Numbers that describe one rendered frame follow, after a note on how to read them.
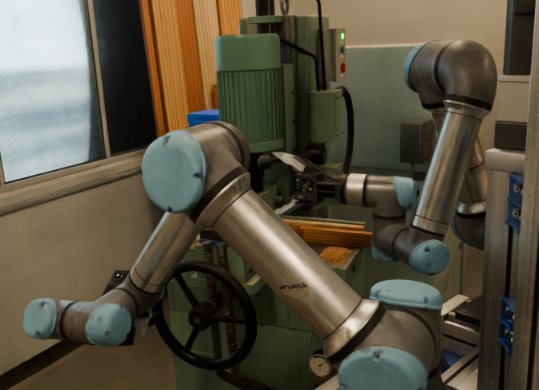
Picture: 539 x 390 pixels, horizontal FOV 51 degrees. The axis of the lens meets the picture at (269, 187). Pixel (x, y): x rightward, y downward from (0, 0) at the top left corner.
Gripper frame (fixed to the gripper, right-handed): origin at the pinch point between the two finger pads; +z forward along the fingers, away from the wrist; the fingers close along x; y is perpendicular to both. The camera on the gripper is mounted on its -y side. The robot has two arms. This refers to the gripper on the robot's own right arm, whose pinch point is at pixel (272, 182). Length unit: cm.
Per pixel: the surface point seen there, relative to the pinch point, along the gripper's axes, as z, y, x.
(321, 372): -14.5, 1.6, 47.1
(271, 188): 9.1, -21.7, 5.3
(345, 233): -14.7, -16.9, 15.5
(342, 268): -18.3, -2.1, 20.5
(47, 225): 138, -66, 38
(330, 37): -2, -39, -39
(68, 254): 137, -77, 55
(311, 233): -5.0, -17.0, 16.3
